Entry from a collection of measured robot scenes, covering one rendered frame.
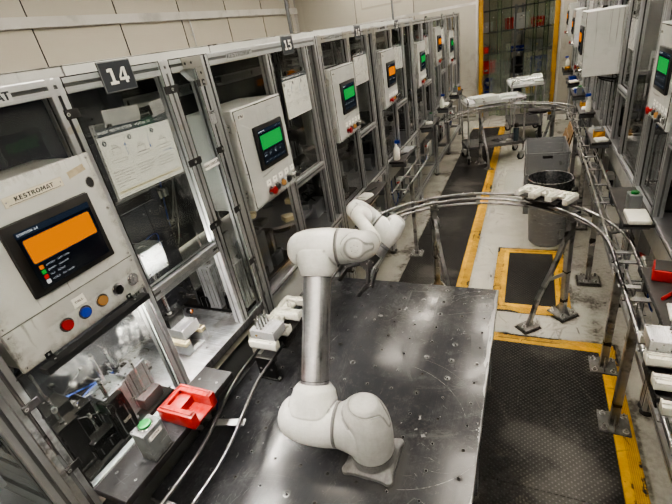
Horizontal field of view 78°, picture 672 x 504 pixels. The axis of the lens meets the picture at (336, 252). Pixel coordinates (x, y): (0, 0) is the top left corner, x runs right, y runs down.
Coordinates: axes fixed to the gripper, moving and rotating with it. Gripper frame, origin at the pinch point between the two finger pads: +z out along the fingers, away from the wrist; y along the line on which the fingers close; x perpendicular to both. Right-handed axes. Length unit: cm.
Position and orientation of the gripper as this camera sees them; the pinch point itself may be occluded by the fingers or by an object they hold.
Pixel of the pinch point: (349, 286)
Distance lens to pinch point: 202.5
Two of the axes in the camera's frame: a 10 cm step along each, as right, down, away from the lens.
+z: -6.0, 8.0, 0.5
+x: -4.7, -3.0, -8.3
